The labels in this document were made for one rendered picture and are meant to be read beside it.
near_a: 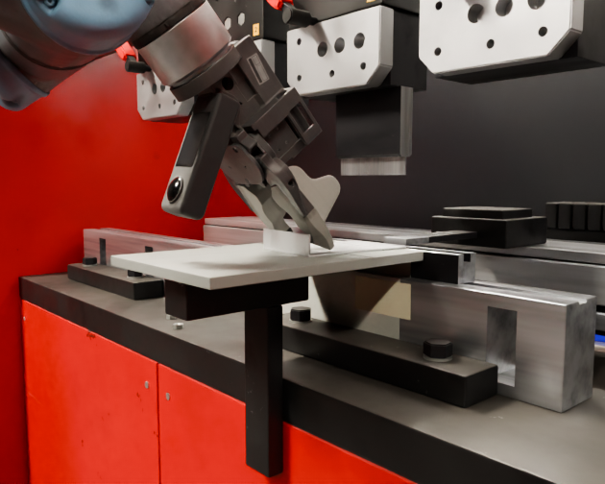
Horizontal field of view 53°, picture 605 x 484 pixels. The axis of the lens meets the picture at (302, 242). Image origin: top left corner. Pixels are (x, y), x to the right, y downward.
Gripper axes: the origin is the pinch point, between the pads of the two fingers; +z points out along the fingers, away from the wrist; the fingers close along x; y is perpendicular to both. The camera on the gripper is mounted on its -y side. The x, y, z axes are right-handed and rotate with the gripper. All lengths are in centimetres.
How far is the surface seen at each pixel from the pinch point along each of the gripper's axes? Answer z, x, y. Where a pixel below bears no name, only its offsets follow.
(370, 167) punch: 1.1, 2.3, 13.6
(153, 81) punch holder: -16, 45, 16
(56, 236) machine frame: 1, 86, -8
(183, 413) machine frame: 14.1, 18.4, -19.2
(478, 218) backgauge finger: 18.4, 1.8, 23.9
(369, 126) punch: -3.0, 1.6, 15.9
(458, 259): 8.4, -11.1, 7.7
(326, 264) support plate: -1.3, -8.6, -3.3
